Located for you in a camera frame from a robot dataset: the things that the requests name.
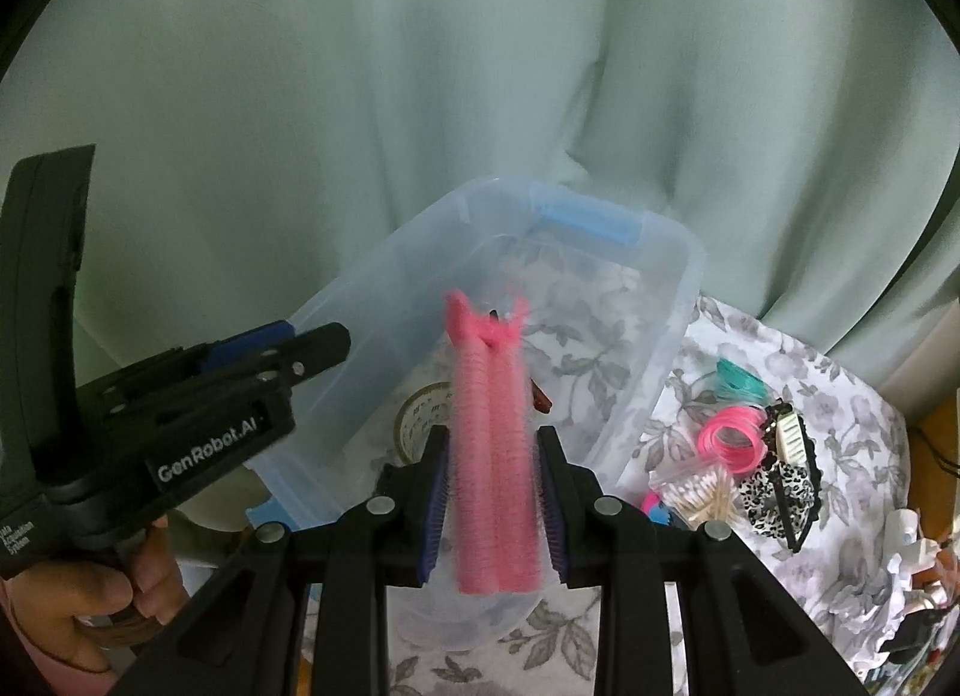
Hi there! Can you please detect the pink hair ties bunch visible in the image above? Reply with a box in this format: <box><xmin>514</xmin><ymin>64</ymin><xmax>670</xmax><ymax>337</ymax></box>
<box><xmin>696</xmin><ymin>403</ymin><xmax>772</xmax><ymax>476</ymax></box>

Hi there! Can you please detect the leopard print scrunchie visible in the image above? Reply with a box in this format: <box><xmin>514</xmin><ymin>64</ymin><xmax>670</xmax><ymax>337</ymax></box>
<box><xmin>739</xmin><ymin>460</ymin><xmax>820</xmax><ymax>539</ymax></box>

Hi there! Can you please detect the pink velcro hair roller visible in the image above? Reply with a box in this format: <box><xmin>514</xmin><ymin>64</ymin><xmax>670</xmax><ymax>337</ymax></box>
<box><xmin>445</xmin><ymin>289</ymin><xmax>543</xmax><ymax>596</ymax></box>

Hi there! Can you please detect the grey floral tablecloth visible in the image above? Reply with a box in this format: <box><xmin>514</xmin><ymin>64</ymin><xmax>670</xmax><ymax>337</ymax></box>
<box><xmin>300</xmin><ymin>295</ymin><xmax>912</xmax><ymax>696</ymax></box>

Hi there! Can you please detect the patterned tape roll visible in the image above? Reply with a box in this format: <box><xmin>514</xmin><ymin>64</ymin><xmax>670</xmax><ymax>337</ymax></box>
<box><xmin>393</xmin><ymin>381</ymin><xmax>455</xmax><ymax>470</ymax></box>

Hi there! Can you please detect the bag of cotton swabs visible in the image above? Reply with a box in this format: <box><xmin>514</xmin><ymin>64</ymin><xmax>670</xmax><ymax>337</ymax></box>
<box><xmin>647</xmin><ymin>462</ymin><xmax>745</xmax><ymax>530</ymax></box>

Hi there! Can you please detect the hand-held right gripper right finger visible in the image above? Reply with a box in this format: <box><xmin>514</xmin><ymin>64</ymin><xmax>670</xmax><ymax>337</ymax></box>
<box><xmin>534</xmin><ymin>427</ymin><xmax>863</xmax><ymax>696</ymax></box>

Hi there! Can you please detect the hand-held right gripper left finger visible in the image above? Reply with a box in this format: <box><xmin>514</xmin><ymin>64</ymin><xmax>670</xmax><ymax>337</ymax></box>
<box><xmin>112</xmin><ymin>426</ymin><xmax>451</xmax><ymax>696</ymax></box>

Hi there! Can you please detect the black and cream hair claw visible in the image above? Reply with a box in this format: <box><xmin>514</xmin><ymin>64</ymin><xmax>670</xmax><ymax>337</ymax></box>
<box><xmin>757</xmin><ymin>402</ymin><xmax>820</xmax><ymax>556</ymax></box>

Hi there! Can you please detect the pale green curtain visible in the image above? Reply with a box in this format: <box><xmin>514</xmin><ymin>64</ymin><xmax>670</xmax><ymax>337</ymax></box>
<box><xmin>0</xmin><ymin>0</ymin><xmax>960</xmax><ymax>517</ymax></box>

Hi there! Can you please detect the person's left hand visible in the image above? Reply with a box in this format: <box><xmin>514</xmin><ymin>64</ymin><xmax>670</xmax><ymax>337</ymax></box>
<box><xmin>0</xmin><ymin>512</ymin><xmax>190</xmax><ymax>676</ymax></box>

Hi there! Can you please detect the small blue pink comb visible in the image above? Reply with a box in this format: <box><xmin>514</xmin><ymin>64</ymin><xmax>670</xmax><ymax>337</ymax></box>
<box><xmin>640</xmin><ymin>492</ymin><xmax>677</xmax><ymax>529</ymax></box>

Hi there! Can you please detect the crumpled white paper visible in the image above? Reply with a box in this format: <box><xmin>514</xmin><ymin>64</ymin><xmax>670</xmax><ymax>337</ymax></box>
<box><xmin>877</xmin><ymin>507</ymin><xmax>960</xmax><ymax>663</ymax></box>

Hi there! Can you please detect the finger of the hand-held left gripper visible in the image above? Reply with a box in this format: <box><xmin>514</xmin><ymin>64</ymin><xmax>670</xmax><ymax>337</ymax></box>
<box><xmin>199</xmin><ymin>321</ymin><xmax>297</xmax><ymax>373</ymax></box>
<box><xmin>255</xmin><ymin>322</ymin><xmax>352</xmax><ymax>388</ymax></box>

